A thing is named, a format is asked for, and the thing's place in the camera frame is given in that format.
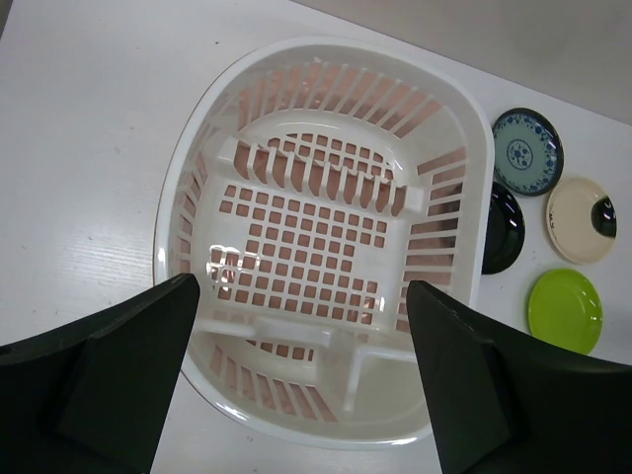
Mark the black glossy plate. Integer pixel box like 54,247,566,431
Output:
482,182,525,275

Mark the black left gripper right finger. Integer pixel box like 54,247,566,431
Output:
406,280,631,473

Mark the cream plate with black patch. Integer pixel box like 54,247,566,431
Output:
546,177,617,265

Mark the blue floral patterned plate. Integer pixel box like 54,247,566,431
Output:
492,108,564,197

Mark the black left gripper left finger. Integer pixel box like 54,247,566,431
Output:
1,274,200,473

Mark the white plastic dish rack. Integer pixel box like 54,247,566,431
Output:
153,38,494,449

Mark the lime green plate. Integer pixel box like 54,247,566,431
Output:
526,269,603,356

